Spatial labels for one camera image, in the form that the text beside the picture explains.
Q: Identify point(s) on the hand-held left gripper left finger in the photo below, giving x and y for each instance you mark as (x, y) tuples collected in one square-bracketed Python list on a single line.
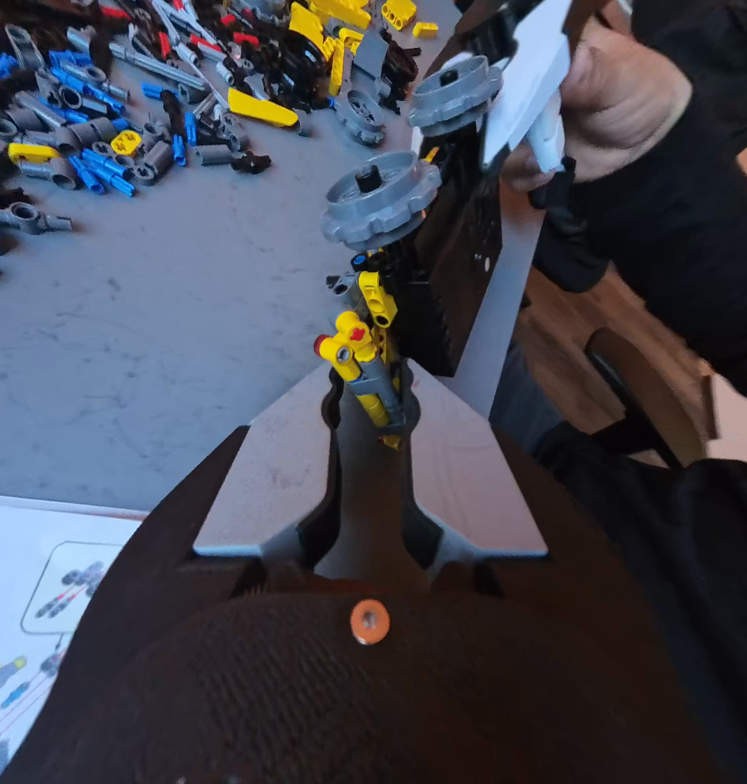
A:
[(269, 484)]

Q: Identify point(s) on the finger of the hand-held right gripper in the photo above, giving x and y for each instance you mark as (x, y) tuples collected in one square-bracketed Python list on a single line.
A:
[(526, 92)]

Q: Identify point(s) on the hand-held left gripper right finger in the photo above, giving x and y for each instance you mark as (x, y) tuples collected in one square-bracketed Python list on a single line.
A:
[(471, 484)]

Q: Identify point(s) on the yellow toy brick car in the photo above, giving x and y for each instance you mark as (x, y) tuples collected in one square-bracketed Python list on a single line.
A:
[(459, 245)]

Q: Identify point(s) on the person's right forearm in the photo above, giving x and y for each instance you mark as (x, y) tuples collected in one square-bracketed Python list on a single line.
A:
[(716, 184)]

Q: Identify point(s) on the person's right hand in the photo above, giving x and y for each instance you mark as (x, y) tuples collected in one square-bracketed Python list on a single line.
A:
[(624, 104)]

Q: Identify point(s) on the grey black panel brick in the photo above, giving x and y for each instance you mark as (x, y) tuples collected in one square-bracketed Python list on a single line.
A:
[(370, 52)]

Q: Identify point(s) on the grey toothed wheel hub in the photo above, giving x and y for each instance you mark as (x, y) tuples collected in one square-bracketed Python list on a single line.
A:
[(361, 116)]

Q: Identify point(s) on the black office chair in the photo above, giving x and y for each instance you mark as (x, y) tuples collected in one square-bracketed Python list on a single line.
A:
[(649, 392)]

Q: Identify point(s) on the pile of yellow beams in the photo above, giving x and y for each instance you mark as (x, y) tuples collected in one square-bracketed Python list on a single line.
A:
[(342, 9)]

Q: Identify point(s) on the person's dark trousers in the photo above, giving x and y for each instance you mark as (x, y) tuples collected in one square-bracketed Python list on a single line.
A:
[(655, 582)]

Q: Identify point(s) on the black toy tyre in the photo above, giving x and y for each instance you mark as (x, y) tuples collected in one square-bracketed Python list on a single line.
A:
[(306, 58)]

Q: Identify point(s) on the instruction booklet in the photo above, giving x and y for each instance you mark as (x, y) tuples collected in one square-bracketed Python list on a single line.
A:
[(18, 551)]

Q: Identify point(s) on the yellow curved panel brick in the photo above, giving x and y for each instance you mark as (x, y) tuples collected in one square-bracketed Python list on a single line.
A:
[(260, 109)]

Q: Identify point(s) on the pile of small brick parts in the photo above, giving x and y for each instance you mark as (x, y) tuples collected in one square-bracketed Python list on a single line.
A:
[(104, 122)]

